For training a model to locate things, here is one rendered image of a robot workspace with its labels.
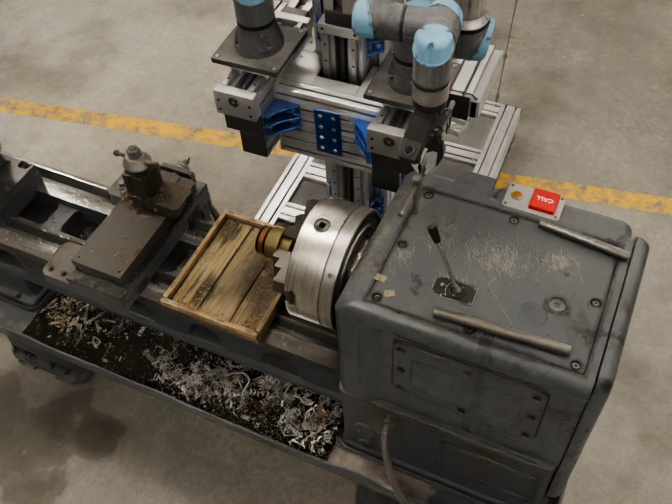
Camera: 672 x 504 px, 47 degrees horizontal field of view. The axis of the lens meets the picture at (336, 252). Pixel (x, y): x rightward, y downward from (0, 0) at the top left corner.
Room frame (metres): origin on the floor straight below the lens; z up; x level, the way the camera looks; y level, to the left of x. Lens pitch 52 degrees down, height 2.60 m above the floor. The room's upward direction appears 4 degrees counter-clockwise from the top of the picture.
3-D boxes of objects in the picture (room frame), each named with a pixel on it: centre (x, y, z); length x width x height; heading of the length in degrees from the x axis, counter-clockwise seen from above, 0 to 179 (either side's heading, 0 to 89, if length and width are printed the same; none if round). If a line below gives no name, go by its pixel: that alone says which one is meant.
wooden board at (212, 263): (1.32, 0.27, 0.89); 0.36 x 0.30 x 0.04; 152
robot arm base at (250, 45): (1.98, 0.19, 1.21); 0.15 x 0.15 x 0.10
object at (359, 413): (1.01, -0.35, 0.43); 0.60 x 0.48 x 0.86; 62
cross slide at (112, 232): (1.49, 0.56, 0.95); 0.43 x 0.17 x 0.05; 152
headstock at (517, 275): (1.01, -0.35, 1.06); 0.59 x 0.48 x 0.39; 62
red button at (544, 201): (1.17, -0.49, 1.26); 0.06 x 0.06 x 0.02; 62
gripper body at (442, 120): (1.23, -0.22, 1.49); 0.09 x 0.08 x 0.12; 152
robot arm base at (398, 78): (1.76, -0.26, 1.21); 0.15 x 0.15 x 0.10
